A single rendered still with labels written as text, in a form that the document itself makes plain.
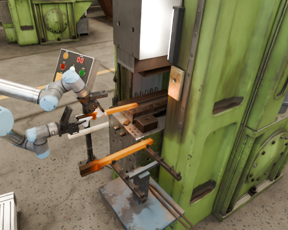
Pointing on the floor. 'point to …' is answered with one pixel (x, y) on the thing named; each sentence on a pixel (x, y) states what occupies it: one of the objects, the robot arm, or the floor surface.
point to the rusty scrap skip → (107, 8)
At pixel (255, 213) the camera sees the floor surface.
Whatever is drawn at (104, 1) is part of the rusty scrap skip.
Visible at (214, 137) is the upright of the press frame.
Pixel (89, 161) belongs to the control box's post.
